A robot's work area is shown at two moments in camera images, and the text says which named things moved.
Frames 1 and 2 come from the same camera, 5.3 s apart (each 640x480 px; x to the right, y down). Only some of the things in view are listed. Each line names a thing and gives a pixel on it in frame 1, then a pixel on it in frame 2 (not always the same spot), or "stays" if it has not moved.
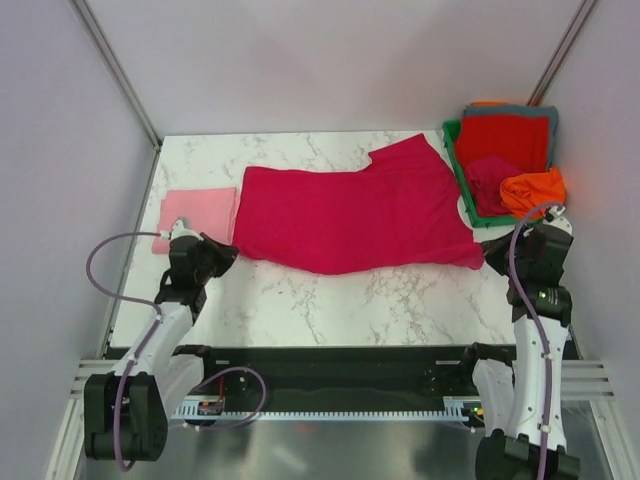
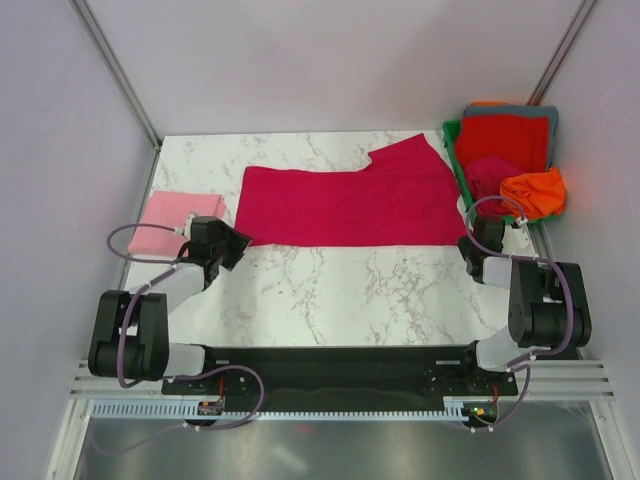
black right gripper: [493, 250] -> [463, 243]
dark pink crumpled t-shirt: [484, 176] stays
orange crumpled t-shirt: [529, 191] stays
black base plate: [339, 374] stays
